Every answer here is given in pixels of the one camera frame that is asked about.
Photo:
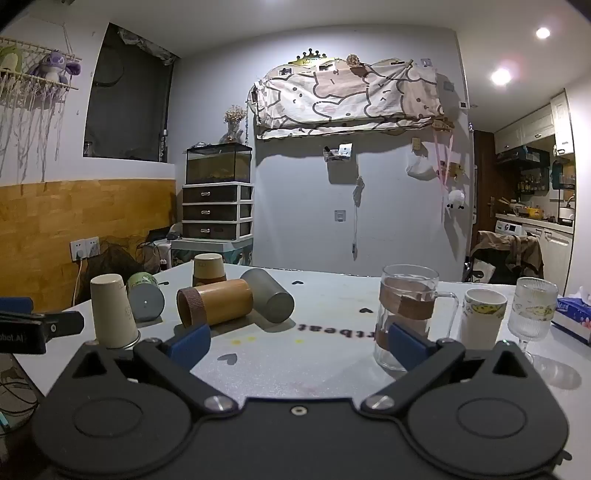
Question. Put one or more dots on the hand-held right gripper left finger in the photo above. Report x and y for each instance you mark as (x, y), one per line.
(188, 345)

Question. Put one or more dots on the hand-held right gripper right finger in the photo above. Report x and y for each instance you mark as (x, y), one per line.
(407, 348)

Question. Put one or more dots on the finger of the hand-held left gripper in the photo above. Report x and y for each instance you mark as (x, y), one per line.
(64, 324)
(16, 305)

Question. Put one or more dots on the cream paper cup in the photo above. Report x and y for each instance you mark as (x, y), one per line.
(113, 314)

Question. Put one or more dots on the brown bamboo cup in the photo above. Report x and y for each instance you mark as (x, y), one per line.
(221, 301)

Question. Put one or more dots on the green printed cup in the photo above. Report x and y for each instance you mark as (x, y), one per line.
(145, 300)

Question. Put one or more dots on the white cup with green print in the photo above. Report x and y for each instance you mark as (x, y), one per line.
(480, 323)

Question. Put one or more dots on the beige and brown paper cup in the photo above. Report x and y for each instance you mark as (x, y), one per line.
(208, 270)

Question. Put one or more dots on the grey plastic cup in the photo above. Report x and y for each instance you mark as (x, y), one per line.
(272, 300)

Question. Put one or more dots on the glass mug with brown sleeve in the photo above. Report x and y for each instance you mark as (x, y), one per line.
(406, 304)

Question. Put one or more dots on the dark mesh bag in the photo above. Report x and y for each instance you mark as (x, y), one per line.
(113, 265)

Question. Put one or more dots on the teal side table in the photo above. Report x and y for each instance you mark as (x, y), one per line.
(207, 249)

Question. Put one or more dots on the open laptop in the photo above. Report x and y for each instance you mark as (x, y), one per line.
(159, 234)

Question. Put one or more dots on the ribbed stemmed glass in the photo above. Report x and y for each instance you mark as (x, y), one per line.
(533, 309)

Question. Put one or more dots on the white drawer unit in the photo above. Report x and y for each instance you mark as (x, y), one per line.
(217, 212)

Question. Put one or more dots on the chair with brown jacket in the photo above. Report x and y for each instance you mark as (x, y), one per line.
(508, 254)

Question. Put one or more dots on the white sheep plush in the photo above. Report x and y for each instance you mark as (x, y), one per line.
(455, 199)

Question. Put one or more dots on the white washing machine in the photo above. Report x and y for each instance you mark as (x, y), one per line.
(510, 227)

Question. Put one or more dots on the blue tissue box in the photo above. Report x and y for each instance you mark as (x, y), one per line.
(572, 318)

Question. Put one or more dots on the white hanging bag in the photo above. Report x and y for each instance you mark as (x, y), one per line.
(421, 168)

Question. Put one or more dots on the glass fish tank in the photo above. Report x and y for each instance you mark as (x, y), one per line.
(219, 164)

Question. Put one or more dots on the macrame hanging shelf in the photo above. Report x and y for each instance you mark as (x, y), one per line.
(27, 99)

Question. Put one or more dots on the dark window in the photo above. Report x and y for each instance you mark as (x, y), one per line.
(129, 101)

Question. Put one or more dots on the dried flower bouquet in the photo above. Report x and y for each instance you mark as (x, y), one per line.
(234, 117)

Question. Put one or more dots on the purple plush toy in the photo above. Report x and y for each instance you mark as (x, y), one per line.
(55, 67)

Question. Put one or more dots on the green plush toy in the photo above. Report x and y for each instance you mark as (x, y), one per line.
(9, 62)

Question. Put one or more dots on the printed blanket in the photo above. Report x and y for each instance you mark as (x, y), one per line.
(341, 101)

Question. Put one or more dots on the white kitchen cabinets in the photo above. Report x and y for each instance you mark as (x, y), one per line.
(535, 127)

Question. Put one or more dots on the round ceiling light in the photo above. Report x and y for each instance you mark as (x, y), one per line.
(501, 76)
(543, 33)

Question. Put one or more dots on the gold crown decoration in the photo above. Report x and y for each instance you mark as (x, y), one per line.
(310, 57)

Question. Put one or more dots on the white wall socket panel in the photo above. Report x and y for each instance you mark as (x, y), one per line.
(85, 248)

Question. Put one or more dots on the small white wall socket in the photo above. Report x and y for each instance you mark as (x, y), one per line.
(340, 216)

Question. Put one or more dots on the small wall shelf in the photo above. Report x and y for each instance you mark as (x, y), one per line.
(338, 152)

